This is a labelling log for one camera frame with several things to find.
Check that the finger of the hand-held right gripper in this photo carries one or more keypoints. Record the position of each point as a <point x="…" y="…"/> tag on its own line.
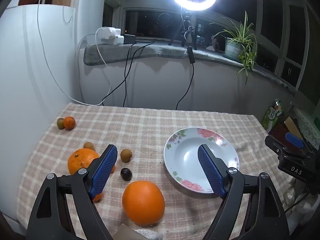
<point x="294" y="140"/>
<point x="273" y="143"/>

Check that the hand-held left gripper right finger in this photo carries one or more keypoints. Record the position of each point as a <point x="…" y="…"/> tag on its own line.
<point x="210" y="170"/>

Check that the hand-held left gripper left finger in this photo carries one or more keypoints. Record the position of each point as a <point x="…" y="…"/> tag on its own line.
<point x="105" y="170"/>

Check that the dark plum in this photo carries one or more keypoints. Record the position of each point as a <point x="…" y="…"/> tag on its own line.
<point x="126" y="174"/>

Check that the brown kiwi fruit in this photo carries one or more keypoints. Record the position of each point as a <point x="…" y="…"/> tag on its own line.
<point x="126" y="155"/>
<point x="89" y="145"/>

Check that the large bumpy orange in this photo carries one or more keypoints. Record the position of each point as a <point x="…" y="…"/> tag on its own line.
<point x="80" y="162"/>

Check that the floral white plate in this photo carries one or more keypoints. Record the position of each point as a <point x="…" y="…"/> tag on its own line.
<point x="185" y="160"/>

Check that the large smooth orange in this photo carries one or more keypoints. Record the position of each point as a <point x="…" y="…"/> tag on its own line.
<point x="143" y="202"/>

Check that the person's right hand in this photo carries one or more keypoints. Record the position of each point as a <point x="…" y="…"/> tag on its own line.
<point x="291" y="196"/>

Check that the dark red box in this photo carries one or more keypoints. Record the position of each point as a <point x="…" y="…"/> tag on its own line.
<point x="280" y="132"/>

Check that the green printed box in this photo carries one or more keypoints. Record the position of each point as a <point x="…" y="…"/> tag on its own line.
<point x="271" y="116"/>

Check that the checked beige tablecloth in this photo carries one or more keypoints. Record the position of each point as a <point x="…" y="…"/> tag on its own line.
<point x="140" y="130"/>

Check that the small green kiwi fruit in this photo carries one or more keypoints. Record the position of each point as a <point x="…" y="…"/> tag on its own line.
<point x="60" y="123"/>

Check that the green spider plant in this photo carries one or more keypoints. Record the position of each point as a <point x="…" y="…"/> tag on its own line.
<point x="246" y="55"/>

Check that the white framed window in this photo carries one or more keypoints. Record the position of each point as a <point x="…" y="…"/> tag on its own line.
<point x="282" y="42"/>

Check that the pale green flower pot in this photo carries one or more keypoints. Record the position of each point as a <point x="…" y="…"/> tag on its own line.
<point x="232" y="48"/>

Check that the small dark potted plant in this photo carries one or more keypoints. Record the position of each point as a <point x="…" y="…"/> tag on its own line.
<point x="216" y="42"/>

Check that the white refrigerator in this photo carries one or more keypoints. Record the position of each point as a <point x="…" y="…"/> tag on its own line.
<point x="30" y="80"/>

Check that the white charger plug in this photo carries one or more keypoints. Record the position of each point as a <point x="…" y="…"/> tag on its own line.
<point x="120" y="40"/>

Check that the black power adapter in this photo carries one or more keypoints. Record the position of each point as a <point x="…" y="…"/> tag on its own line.
<point x="130" y="39"/>

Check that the white power strip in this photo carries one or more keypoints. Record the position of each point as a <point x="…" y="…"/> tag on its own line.
<point x="107" y="33"/>

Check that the black tripod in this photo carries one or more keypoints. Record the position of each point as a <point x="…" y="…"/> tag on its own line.
<point x="186" y="22"/>

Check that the black inline switch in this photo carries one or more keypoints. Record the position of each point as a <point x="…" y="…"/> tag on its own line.
<point x="190" y="55"/>

